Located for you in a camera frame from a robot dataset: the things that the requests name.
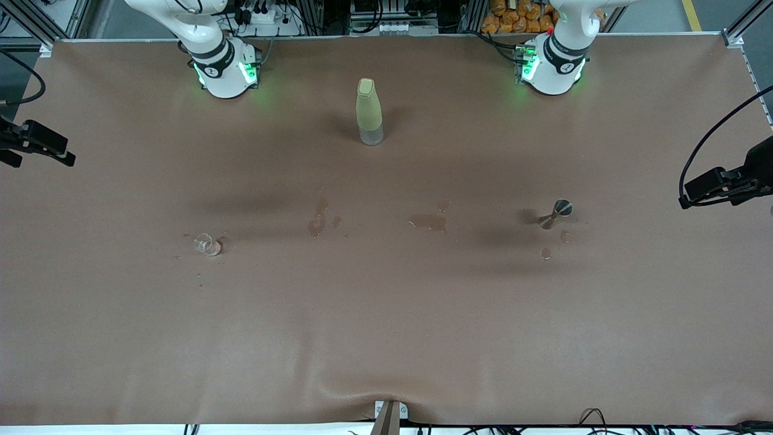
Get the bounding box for liquid puddle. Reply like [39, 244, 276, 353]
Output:
[407, 213, 448, 236]
[307, 198, 342, 239]

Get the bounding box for white power strip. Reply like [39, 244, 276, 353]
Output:
[233, 6, 303, 37]

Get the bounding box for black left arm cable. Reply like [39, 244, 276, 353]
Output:
[678, 85, 773, 209]

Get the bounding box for orange snack bags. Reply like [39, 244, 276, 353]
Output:
[481, 0, 605, 34]

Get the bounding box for aluminium frame post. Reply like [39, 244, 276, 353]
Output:
[0, 0, 91, 50]
[722, 0, 773, 49]

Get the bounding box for white connector strip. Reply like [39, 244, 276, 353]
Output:
[350, 21, 438, 36]

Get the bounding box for steel double-cone jigger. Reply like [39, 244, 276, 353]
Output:
[539, 199, 574, 230]

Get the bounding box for small clear glass beaker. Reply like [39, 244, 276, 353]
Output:
[193, 233, 223, 257]

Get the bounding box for brown table mat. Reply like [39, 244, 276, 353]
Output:
[0, 33, 773, 427]

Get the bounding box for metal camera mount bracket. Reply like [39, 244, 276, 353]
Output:
[374, 400, 409, 435]

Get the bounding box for yellow-green capped bottle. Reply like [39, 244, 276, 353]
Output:
[356, 77, 385, 146]

